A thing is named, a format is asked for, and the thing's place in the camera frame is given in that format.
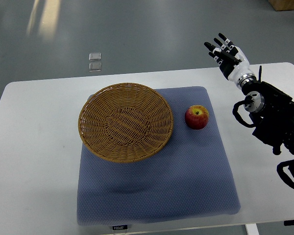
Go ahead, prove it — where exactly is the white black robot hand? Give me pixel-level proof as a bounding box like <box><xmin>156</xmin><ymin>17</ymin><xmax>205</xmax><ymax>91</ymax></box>
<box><xmin>204</xmin><ymin>33</ymin><xmax>256</xmax><ymax>89</ymax></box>

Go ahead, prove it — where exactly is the red apple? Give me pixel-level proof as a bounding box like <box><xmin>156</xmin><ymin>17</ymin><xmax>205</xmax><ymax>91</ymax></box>
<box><xmin>184</xmin><ymin>105</ymin><xmax>209</xmax><ymax>130</ymax></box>

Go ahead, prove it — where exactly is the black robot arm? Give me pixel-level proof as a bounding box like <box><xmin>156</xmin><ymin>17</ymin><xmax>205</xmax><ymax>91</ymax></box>
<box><xmin>232</xmin><ymin>74</ymin><xmax>294</xmax><ymax>189</ymax></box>

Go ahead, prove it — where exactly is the brown wicker basket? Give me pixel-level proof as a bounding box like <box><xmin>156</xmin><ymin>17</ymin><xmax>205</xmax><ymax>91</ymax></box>
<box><xmin>78</xmin><ymin>83</ymin><xmax>173</xmax><ymax>163</ymax></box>

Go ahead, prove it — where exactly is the wooden box corner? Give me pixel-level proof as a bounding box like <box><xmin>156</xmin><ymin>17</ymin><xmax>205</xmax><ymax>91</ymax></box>
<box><xmin>268</xmin><ymin>0</ymin><xmax>294</xmax><ymax>11</ymax></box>

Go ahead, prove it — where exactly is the blue-grey cloth mat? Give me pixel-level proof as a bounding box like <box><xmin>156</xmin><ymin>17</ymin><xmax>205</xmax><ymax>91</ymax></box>
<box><xmin>77</xmin><ymin>86</ymin><xmax>241</xmax><ymax>226</ymax></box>

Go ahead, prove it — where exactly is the upper floor plate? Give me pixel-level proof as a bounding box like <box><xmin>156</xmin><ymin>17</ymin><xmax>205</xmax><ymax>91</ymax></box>
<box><xmin>89</xmin><ymin>52</ymin><xmax>101</xmax><ymax>61</ymax></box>

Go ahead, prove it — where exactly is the white table leg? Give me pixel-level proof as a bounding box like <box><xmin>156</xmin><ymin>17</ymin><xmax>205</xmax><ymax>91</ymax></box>
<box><xmin>245</xmin><ymin>224</ymin><xmax>259</xmax><ymax>235</ymax></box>

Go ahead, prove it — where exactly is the black table label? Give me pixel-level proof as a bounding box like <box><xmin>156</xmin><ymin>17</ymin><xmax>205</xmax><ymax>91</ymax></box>
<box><xmin>112</xmin><ymin>225</ymin><xmax>128</xmax><ymax>231</ymax></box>

